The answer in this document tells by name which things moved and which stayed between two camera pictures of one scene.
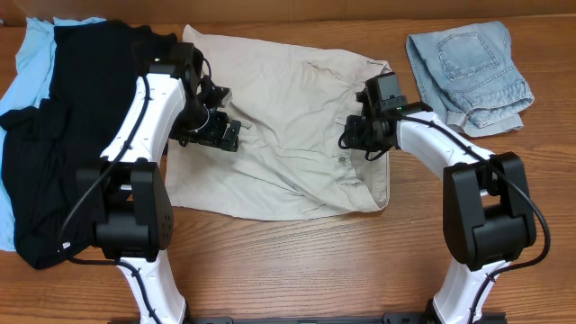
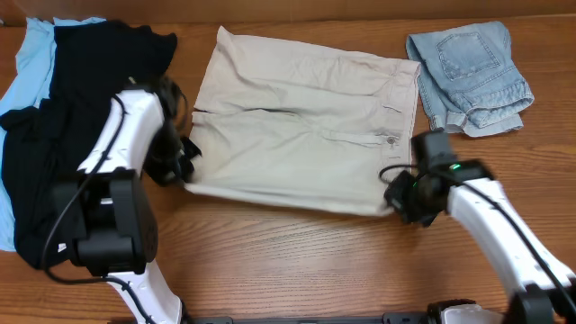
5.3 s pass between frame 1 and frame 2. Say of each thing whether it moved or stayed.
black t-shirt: stayed
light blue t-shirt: stayed
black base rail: stayed
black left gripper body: moved
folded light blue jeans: stayed
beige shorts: moved
